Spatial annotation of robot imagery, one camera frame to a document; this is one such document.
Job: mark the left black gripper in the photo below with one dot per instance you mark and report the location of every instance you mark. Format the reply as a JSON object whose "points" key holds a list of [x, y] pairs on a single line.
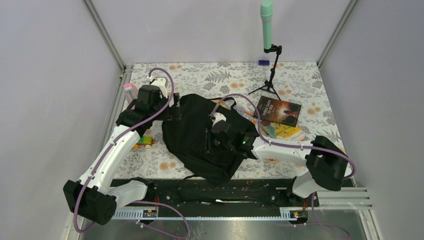
{"points": [[172, 113]]}

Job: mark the orange spiral notebook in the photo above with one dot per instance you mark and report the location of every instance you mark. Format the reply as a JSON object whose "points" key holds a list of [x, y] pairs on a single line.
{"points": [[227, 103]]}

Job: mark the yellow green children book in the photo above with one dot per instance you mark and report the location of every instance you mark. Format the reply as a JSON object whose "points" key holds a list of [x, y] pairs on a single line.
{"points": [[281, 131]]}

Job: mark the colourful toy block train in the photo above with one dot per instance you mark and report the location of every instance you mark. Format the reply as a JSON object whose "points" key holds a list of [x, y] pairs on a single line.
{"points": [[145, 141]]}

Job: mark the pink metronome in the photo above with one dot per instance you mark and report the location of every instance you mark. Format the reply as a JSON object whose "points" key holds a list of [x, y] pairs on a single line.
{"points": [[131, 92]]}

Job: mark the floral table mat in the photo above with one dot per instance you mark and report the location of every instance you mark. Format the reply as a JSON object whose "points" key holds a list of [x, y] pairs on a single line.
{"points": [[295, 82]]}

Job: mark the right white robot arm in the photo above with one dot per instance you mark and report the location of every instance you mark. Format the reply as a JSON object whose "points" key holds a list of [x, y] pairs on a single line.
{"points": [[326, 164]]}

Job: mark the green microphone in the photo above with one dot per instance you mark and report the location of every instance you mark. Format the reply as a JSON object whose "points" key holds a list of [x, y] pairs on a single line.
{"points": [[266, 14]]}

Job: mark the dark cover book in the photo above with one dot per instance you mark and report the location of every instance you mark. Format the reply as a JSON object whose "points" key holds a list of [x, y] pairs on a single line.
{"points": [[278, 111]]}

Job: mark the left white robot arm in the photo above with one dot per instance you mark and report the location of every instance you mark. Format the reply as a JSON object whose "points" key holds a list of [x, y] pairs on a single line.
{"points": [[92, 195]]}

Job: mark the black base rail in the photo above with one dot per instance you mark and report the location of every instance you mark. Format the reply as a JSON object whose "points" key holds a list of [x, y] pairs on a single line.
{"points": [[253, 193]]}

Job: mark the black fabric student bag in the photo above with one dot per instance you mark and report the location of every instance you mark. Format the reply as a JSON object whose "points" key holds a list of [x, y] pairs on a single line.
{"points": [[185, 138]]}

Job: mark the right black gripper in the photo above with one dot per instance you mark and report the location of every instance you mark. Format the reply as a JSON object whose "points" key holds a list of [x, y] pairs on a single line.
{"points": [[209, 146]]}

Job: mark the white slotted cable duct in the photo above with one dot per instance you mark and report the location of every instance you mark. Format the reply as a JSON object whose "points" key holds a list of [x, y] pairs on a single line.
{"points": [[210, 213]]}

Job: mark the small blue box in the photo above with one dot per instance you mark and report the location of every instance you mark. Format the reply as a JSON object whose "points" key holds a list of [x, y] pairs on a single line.
{"points": [[264, 62]]}

